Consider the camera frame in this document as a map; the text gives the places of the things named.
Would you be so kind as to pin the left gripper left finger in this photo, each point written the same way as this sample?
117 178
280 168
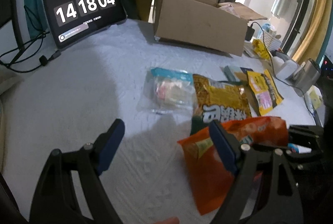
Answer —
69 189

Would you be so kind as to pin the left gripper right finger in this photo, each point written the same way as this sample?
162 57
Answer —
278 199

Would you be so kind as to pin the orange snack bag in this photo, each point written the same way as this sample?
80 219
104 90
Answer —
209 179

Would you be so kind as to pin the yellow black snack pouch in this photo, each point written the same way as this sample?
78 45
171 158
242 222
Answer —
264 90

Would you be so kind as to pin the yellow noodle snack bag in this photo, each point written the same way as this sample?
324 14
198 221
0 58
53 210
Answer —
218 100

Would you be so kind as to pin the dark blue snack box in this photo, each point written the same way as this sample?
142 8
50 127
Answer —
236 73

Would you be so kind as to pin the clear blue-top snack pack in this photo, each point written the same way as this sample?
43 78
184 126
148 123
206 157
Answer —
168 91

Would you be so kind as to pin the silver metal cup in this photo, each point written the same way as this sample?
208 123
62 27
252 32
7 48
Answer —
307 76

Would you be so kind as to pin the white perforated basket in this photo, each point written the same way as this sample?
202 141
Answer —
270 41

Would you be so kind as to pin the yellow plastic bag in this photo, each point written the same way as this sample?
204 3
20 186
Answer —
261 50

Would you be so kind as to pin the black power adapter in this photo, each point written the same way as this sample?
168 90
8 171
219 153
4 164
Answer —
249 33

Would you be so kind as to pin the tablet showing clock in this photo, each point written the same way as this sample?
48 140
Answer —
69 21

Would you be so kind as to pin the brown cardboard box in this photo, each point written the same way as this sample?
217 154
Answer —
204 23

